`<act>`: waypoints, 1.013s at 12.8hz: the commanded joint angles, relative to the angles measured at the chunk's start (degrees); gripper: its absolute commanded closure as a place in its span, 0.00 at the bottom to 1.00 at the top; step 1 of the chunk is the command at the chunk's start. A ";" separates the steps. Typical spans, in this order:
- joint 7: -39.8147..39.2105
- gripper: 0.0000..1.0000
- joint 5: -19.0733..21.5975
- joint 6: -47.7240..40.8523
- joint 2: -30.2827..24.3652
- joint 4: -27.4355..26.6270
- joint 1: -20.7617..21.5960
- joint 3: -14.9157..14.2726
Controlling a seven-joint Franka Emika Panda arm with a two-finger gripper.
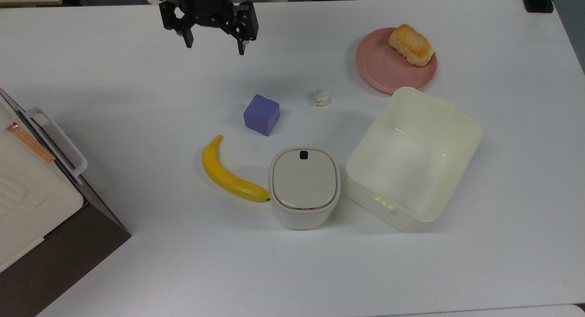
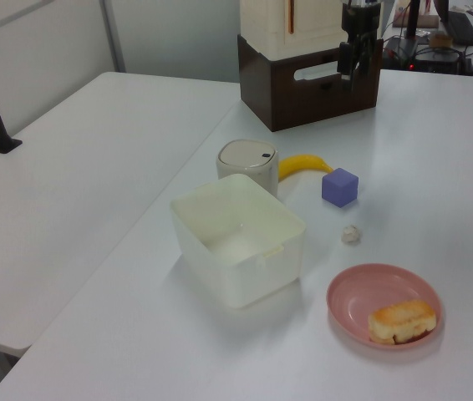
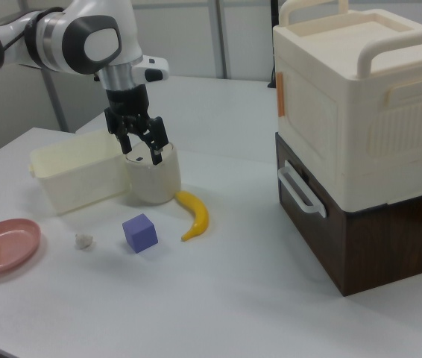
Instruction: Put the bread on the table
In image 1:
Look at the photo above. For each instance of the white toaster oven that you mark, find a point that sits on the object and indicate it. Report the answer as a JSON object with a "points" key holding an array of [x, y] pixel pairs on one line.
{"points": [[32, 184]]}

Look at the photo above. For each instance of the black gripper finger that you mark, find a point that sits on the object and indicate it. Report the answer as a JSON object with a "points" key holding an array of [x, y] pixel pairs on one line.
{"points": [[176, 23], [245, 25]]}

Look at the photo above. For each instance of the small white crumpled ball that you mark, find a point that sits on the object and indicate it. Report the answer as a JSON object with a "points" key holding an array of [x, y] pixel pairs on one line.
{"points": [[322, 97]]}

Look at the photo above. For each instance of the pink round plate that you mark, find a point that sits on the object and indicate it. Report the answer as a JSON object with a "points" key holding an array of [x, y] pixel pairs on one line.
{"points": [[381, 66]]}

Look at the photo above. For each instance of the cream plastic storage box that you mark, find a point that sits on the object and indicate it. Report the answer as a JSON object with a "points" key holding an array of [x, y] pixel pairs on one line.
{"points": [[413, 159]]}

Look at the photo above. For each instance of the yellow banana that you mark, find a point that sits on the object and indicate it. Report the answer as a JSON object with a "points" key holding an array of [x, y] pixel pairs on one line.
{"points": [[225, 174]]}

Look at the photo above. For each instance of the golden bread loaf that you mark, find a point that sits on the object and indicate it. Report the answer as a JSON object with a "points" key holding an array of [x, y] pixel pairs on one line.
{"points": [[411, 44]]}

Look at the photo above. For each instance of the purple cube block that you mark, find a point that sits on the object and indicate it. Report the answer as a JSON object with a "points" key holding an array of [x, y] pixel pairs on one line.
{"points": [[261, 114]]}

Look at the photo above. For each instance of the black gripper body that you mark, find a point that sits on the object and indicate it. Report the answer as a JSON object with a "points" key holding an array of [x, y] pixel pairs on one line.
{"points": [[204, 6]]}

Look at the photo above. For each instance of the white lidded trash bin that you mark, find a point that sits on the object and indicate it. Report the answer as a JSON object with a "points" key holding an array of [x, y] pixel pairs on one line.
{"points": [[304, 187]]}

